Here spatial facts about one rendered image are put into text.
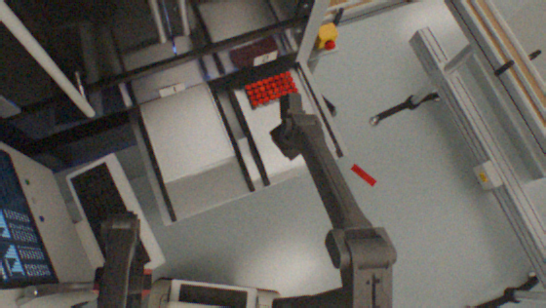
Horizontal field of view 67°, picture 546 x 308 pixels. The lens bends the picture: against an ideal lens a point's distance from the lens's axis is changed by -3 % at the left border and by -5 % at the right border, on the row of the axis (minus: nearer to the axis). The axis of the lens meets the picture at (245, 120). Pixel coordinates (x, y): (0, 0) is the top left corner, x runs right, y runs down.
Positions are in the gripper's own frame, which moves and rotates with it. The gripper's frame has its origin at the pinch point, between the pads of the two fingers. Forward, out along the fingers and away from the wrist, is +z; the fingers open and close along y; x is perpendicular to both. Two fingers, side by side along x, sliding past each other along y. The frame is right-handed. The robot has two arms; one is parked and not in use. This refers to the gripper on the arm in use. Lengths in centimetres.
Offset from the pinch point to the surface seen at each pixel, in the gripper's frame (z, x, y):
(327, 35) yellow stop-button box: 13.9, -39.9, 24.8
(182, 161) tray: 24.1, 27.4, 20.1
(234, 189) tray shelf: 24.4, 18.5, 1.3
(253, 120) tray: 26.0, -1.8, 17.8
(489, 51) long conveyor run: 28, -96, -15
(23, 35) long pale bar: -52, 38, 41
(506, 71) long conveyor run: 26, -94, -25
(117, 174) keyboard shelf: 31, 50, 32
